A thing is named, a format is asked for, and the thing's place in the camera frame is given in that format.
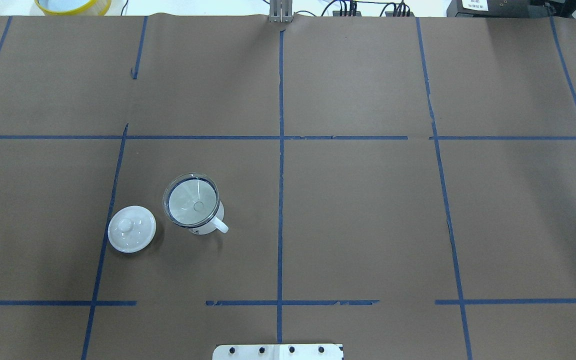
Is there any clear plastic funnel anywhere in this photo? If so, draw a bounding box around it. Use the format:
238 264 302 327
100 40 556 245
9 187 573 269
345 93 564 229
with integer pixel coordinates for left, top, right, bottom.
162 173 219 229

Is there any white enamel mug blue rim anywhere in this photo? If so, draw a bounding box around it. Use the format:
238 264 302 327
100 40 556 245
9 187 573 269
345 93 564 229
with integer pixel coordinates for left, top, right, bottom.
166 176 230 236

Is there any white ceramic lid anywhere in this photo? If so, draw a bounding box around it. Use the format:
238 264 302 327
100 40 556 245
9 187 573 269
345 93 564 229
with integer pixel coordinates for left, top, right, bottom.
107 205 157 254

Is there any black computer box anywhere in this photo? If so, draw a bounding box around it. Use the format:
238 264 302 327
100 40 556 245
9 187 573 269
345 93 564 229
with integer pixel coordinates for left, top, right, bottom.
446 0 576 19

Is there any yellow rimmed round container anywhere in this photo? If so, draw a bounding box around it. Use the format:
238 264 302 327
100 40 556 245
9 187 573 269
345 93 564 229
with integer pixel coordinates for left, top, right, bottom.
34 0 112 16

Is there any aluminium frame post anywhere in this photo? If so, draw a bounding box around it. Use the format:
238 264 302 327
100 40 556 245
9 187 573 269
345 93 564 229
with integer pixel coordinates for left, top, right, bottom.
266 0 294 23

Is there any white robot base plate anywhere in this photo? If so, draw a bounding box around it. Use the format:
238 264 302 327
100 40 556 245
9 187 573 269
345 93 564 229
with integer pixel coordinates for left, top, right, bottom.
212 343 345 360

